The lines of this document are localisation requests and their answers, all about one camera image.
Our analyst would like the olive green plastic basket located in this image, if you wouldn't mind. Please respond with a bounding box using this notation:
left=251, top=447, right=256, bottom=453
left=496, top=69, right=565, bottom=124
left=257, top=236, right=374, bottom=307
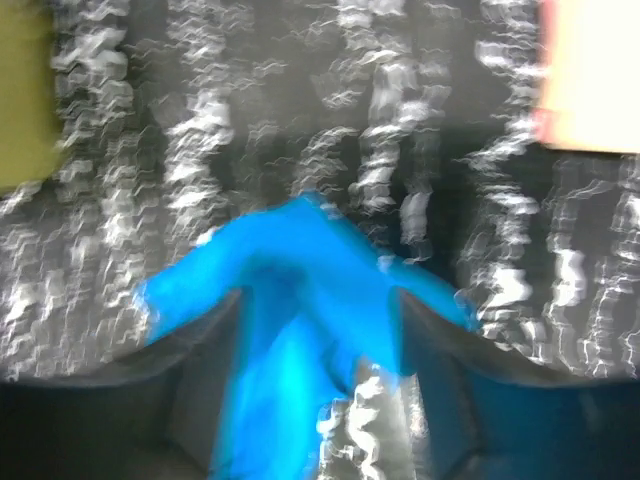
left=1, top=1, right=62, bottom=193

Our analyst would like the blue t shirt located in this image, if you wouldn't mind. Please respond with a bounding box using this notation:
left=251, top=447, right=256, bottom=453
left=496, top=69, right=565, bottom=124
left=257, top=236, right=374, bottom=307
left=136, top=194, right=476, bottom=479

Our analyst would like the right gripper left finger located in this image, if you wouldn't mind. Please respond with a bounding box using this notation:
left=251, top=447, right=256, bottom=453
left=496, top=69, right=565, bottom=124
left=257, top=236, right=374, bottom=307
left=1, top=292, right=242, bottom=479

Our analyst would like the black marbled table mat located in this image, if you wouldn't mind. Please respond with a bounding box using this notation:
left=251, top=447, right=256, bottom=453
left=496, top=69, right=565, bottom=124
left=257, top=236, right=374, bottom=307
left=1, top=1, right=639, bottom=479

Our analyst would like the folded peach t shirt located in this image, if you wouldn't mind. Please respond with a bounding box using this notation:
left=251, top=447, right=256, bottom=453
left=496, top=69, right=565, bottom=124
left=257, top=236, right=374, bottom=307
left=535, top=0, right=639, bottom=154

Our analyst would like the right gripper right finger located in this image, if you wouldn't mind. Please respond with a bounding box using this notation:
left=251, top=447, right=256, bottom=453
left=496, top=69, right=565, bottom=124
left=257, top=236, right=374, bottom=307
left=401, top=291, right=639, bottom=479

